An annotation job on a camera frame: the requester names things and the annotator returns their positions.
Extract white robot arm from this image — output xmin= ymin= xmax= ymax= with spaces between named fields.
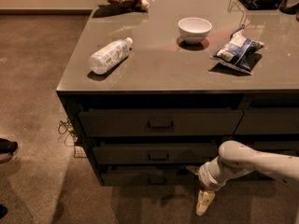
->
xmin=196 ymin=141 xmax=299 ymax=216

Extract white ceramic bowl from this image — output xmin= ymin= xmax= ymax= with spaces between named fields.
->
xmin=178 ymin=17 xmax=212 ymax=45

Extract black shoe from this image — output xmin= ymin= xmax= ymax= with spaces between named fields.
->
xmin=0 ymin=138 xmax=18 ymax=163

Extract clear plastic water bottle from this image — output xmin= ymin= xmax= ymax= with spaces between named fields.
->
xmin=89 ymin=37 xmax=134 ymax=75

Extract dark drawer cabinet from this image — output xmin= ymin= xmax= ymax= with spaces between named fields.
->
xmin=57 ymin=0 xmax=299 ymax=185

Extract black shoe tip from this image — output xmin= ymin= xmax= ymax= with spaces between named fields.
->
xmin=0 ymin=204 xmax=7 ymax=218

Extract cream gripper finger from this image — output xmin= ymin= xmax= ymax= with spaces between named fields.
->
xmin=196 ymin=203 xmax=207 ymax=216

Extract blue white chip bag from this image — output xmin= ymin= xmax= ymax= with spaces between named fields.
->
xmin=211 ymin=24 xmax=263 ymax=75

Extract tangled floor cables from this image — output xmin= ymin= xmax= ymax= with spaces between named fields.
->
xmin=57 ymin=118 xmax=78 ymax=147

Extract drawer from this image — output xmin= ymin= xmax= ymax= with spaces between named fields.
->
xmin=78 ymin=108 xmax=243 ymax=137
xmin=101 ymin=165 xmax=198 ymax=186
xmin=249 ymin=141 xmax=299 ymax=156
xmin=93 ymin=142 xmax=217 ymax=164
xmin=235 ymin=107 xmax=299 ymax=135

